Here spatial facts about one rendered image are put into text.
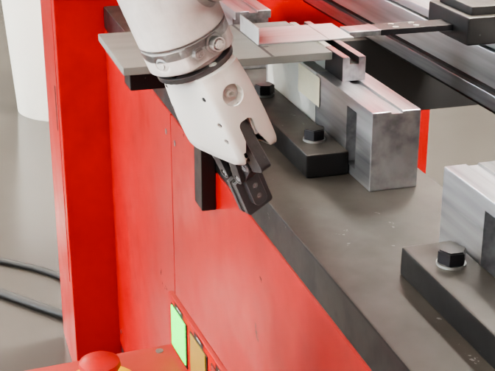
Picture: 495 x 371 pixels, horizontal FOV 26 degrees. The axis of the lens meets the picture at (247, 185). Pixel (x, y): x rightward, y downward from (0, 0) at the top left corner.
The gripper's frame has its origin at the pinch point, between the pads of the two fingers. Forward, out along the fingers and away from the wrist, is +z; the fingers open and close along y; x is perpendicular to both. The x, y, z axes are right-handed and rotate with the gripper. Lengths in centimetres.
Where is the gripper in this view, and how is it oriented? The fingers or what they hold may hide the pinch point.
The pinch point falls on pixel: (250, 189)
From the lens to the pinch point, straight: 107.0
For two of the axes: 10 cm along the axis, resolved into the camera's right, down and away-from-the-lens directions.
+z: 3.4, 7.9, 5.1
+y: -5.6, -2.6, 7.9
